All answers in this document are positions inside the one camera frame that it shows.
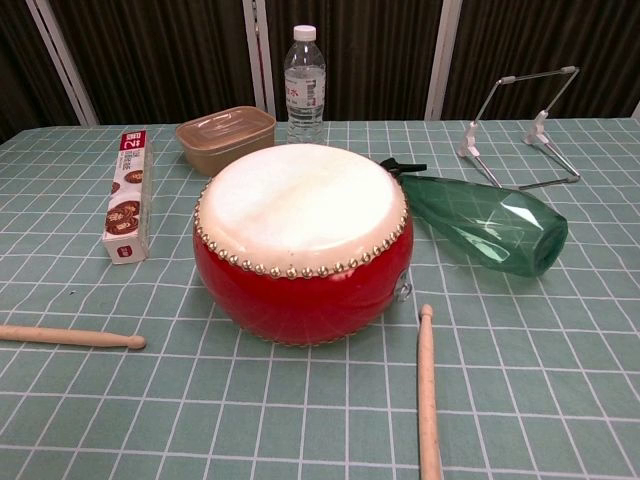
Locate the red drum with white skin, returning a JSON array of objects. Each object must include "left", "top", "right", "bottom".
[{"left": 192, "top": 143, "right": 414, "bottom": 348}]

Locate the brown rectangular food container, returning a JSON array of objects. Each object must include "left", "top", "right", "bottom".
[{"left": 174, "top": 104, "right": 277, "bottom": 177}]

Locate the clear plastic water bottle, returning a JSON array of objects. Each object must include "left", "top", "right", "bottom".
[{"left": 283, "top": 24, "right": 329, "bottom": 147}]

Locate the white partition frame post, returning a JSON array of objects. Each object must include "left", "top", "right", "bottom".
[
  {"left": 27, "top": 0, "right": 99, "bottom": 127},
  {"left": 241, "top": 0, "right": 277, "bottom": 122},
  {"left": 424, "top": 0, "right": 464, "bottom": 122}
]

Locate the green white checked tablecloth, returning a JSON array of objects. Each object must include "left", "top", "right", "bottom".
[{"left": 0, "top": 118, "right": 640, "bottom": 480}]

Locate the light wooden drumstick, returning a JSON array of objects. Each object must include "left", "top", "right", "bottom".
[
  {"left": 416, "top": 303, "right": 445, "bottom": 480},
  {"left": 0, "top": 324, "right": 147, "bottom": 351}
]

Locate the green plastic spray bottle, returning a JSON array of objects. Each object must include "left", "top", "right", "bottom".
[{"left": 379, "top": 156, "right": 570, "bottom": 280}]

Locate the white red baking paper box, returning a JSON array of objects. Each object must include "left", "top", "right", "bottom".
[{"left": 101, "top": 130, "right": 154, "bottom": 266}]

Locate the metal wire folding stand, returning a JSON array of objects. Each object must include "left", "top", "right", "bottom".
[{"left": 457, "top": 64, "right": 583, "bottom": 192}]

